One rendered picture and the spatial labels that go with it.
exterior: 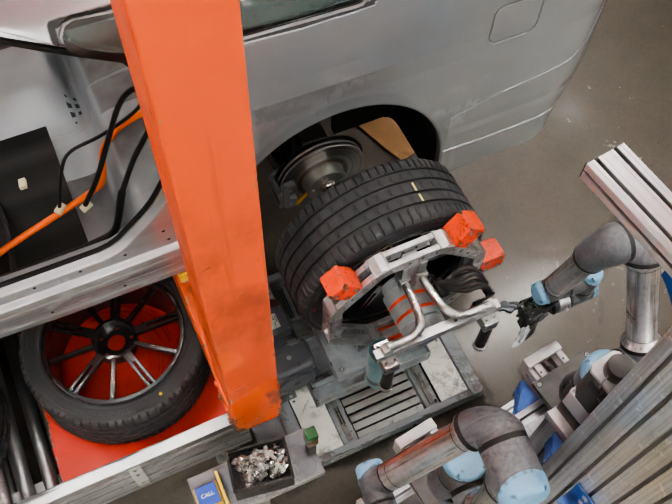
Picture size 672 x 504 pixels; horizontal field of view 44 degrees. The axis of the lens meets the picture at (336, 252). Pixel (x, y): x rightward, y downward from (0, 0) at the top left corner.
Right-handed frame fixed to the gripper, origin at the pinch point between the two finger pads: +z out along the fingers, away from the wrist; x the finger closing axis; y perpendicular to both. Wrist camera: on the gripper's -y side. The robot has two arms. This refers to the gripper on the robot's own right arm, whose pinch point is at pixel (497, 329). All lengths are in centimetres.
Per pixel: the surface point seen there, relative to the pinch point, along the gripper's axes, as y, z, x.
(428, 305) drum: 8.0, 19.0, -13.5
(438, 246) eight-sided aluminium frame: 28.5, 14.2, -22.0
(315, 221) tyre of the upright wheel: 26, 43, -46
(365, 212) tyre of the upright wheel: 33, 30, -39
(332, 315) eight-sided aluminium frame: 12, 49, -21
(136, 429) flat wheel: -43, 117, -31
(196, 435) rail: -44, 99, -21
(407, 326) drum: 5.4, 27.4, -10.8
